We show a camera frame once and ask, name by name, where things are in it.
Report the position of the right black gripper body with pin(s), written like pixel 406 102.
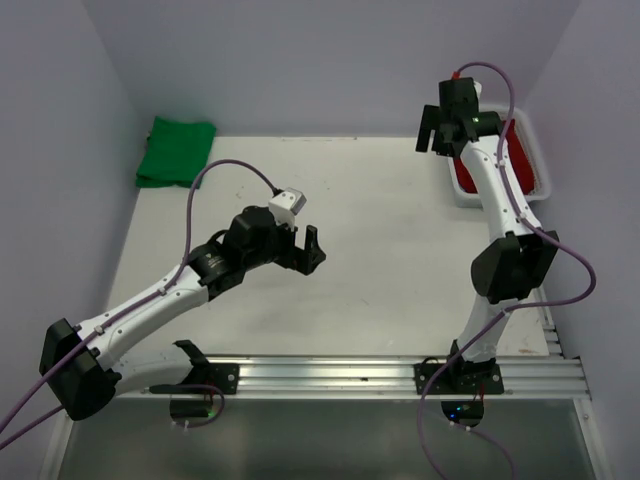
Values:
pixel 442 120

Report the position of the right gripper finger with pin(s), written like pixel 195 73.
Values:
pixel 444 143
pixel 429 123

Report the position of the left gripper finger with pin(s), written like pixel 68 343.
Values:
pixel 307 263
pixel 311 241

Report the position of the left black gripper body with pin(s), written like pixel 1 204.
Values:
pixel 278 249

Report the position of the dark red t shirt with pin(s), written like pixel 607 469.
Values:
pixel 524 164

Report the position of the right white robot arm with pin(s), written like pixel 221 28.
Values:
pixel 516 260

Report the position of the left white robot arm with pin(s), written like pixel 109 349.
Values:
pixel 88 365

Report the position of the white plastic basket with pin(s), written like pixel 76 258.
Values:
pixel 545 182

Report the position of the folded green t shirt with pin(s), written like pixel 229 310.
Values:
pixel 176 152

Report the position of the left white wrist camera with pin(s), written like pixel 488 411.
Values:
pixel 286 205

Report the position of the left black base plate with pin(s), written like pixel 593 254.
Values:
pixel 223 376

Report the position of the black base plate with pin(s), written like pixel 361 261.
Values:
pixel 223 376
pixel 463 378

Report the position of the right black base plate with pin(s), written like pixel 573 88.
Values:
pixel 463 378

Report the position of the aluminium extrusion rail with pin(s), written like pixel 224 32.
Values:
pixel 353 378

